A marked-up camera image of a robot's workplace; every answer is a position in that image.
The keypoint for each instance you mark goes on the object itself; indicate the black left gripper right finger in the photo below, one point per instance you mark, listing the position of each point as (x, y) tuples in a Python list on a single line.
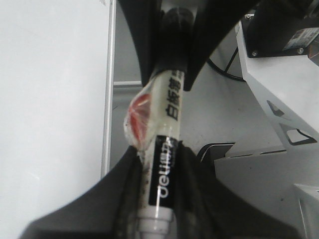
[(206, 209)]

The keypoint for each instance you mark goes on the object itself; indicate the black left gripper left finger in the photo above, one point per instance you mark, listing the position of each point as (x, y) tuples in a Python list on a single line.
[(107, 211)]

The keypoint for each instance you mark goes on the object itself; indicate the white black whiteboard marker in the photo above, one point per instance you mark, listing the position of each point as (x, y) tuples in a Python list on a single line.
[(152, 127)]

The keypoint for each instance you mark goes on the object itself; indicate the white glossy whiteboard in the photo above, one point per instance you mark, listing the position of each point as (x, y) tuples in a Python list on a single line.
[(56, 67)]

